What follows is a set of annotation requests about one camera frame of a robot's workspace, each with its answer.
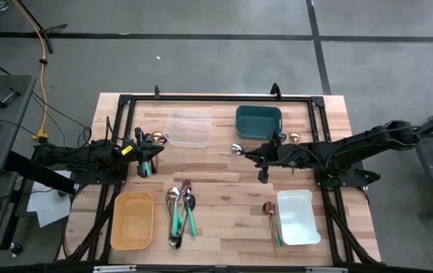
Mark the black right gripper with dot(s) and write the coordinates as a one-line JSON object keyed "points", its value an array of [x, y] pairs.
{"points": [[275, 155]]}

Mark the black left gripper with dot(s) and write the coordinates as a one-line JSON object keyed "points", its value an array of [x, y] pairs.
{"points": [[142, 149]]}

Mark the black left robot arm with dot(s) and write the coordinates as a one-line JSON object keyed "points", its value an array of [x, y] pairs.
{"points": [[87, 155]]}

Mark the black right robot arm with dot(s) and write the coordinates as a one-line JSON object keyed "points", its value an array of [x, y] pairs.
{"points": [[352, 148]]}

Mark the purple iridescent spoon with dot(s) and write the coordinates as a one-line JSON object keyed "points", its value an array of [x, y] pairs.
{"points": [[162, 141]]}

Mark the gold spoon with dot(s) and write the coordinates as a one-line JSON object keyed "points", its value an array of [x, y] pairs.
{"points": [[157, 136]]}

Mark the yellow tape label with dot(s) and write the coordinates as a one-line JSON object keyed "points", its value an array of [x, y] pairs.
{"points": [[127, 150]]}

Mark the teal plastic bin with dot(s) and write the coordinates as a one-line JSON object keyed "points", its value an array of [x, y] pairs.
{"points": [[256, 123]]}

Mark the clear plastic bin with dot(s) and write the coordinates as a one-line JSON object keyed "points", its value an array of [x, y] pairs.
{"points": [[189, 129]]}

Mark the white plastic bin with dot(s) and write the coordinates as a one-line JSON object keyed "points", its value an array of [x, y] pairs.
{"points": [[297, 218]]}

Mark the yellow plastic bin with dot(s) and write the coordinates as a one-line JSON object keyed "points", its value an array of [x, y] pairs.
{"points": [[132, 221]]}

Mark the iridescent thin utensil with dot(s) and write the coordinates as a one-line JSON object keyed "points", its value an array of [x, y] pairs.
{"points": [[278, 239]]}

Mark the white paper sheets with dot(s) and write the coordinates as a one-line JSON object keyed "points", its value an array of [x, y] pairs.
{"points": [[49, 208]]}

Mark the black tripod stand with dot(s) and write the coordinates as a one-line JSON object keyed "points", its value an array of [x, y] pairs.
{"points": [[44, 30]]}

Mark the black round knob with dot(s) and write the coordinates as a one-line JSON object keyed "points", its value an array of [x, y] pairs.
{"points": [[16, 248]]}

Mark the dark metal cart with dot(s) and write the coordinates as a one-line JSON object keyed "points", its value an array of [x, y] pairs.
{"points": [[432, 159]]}

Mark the person's shoe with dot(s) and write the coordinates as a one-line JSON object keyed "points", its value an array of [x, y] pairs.
{"points": [[0, 5]]}

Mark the black frame bracket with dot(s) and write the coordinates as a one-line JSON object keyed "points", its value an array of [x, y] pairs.
{"points": [[275, 91], [157, 91]]}

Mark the black aluminium table frame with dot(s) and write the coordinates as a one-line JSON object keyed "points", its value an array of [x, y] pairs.
{"points": [[220, 98]]}

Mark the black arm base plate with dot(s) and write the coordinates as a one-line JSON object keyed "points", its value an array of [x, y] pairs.
{"points": [[364, 177], [87, 177]]}

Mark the black rig post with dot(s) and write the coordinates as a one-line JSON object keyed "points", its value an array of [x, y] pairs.
{"points": [[38, 172]]}

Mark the silver metal bracket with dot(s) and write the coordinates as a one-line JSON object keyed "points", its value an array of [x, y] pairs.
{"points": [[326, 270], [113, 269]]}

